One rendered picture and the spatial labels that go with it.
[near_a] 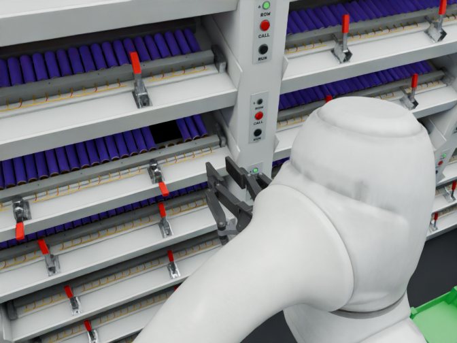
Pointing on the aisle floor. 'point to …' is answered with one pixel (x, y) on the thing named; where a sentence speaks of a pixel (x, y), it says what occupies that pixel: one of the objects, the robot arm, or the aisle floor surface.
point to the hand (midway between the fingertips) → (224, 174)
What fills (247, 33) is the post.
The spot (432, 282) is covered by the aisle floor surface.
